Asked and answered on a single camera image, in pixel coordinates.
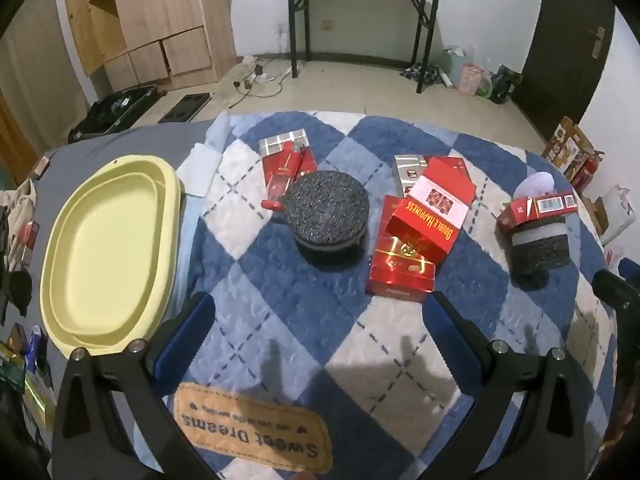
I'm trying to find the black bag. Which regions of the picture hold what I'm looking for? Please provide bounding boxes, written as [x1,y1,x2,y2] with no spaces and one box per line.
[490,65,523,106]

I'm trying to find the lavender plush pouch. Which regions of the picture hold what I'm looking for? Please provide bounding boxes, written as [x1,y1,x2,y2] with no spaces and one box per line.
[515,172,556,199]

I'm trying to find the wooden wardrobe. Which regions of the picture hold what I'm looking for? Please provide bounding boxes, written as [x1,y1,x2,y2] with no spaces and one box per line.
[62,0,238,92]

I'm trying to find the blue white checkered blanket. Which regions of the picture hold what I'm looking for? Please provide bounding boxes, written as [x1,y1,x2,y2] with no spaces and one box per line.
[117,109,628,480]

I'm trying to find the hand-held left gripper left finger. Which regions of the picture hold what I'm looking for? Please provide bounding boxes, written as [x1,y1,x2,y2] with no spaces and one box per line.
[50,291,216,480]

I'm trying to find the beige curtain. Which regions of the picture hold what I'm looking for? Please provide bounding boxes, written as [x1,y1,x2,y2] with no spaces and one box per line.
[0,0,98,131]

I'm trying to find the black open suitcase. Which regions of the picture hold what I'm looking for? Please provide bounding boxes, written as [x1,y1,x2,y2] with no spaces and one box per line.
[67,85,167,145]

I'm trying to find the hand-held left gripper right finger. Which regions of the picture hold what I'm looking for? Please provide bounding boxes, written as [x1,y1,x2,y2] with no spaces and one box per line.
[424,290,588,480]

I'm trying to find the round black white sponge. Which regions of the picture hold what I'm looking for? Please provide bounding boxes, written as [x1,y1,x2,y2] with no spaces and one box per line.
[283,170,371,266]
[508,212,572,277]

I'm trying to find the yellow plastic basin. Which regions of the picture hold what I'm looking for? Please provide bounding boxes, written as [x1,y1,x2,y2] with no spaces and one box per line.
[39,154,187,361]

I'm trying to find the silver red plaid box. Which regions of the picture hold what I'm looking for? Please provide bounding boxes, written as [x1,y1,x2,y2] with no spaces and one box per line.
[258,128,309,160]

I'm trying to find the dark wooden door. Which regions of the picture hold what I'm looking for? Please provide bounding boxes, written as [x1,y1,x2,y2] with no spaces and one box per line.
[515,0,617,145]

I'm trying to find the beige clothing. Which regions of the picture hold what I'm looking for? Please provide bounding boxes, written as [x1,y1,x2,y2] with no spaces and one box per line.
[0,180,42,271]

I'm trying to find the colourful cardboard box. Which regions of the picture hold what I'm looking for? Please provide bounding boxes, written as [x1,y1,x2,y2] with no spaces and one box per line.
[542,116,597,168]

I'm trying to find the gold box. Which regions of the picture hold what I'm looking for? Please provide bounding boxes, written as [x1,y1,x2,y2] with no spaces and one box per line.
[22,370,57,431]

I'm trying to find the glossy red cigarette pack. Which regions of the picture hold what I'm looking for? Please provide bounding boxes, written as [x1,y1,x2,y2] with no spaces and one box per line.
[364,195,441,303]

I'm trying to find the pale blue towel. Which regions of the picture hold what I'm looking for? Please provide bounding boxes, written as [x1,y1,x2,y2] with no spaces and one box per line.
[177,141,224,199]

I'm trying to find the silver cigarette pack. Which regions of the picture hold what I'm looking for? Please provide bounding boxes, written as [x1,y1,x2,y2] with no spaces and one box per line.
[393,154,431,197]

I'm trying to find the black floor tray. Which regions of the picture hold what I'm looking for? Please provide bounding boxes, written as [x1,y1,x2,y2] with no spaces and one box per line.
[156,91,214,125]

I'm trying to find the pink bag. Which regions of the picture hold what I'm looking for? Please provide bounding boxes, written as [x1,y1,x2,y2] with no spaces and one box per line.
[457,62,485,97]

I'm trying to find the white plastic bag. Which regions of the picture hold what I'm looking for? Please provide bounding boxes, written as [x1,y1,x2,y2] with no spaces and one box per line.
[444,46,473,86]

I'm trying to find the power strip with cables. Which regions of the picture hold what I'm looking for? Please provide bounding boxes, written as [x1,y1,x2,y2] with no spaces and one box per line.
[230,57,293,108]

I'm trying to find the grey bed sheet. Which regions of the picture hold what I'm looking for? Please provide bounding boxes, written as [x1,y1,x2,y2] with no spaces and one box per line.
[10,119,228,411]

